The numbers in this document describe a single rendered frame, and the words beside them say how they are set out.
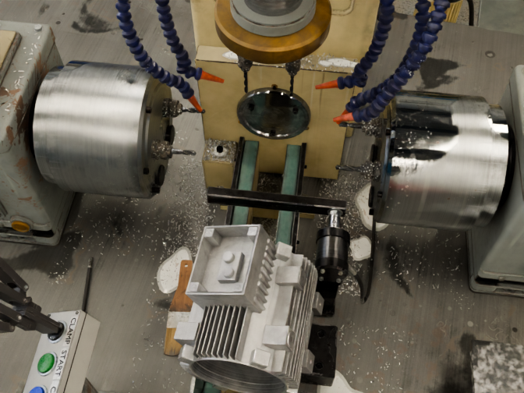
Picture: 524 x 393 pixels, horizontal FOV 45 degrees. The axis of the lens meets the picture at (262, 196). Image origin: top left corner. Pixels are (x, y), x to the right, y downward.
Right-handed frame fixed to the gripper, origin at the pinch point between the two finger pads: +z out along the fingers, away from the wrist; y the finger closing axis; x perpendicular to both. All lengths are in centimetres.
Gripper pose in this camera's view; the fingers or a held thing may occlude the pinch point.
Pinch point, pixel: (35, 320)
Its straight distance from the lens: 101.0
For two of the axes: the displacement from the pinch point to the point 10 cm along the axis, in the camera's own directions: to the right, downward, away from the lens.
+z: 4.5, 5.2, 7.2
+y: 1.2, -8.4, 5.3
